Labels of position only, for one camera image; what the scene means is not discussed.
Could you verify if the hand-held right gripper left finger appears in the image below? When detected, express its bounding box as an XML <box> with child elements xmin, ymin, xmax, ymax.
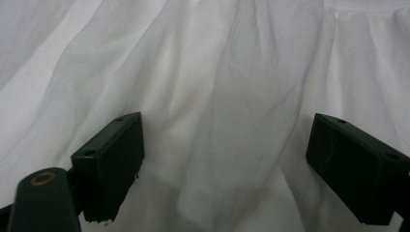
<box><xmin>66</xmin><ymin>111</ymin><xmax>145</xmax><ymax>223</ymax></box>

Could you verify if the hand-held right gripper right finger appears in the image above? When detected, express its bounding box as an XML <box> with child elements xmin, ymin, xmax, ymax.
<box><xmin>305</xmin><ymin>112</ymin><xmax>410</xmax><ymax>226</ymax></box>

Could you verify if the white garment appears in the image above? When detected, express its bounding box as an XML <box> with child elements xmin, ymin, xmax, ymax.
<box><xmin>0</xmin><ymin>0</ymin><xmax>410</xmax><ymax>232</ymax></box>

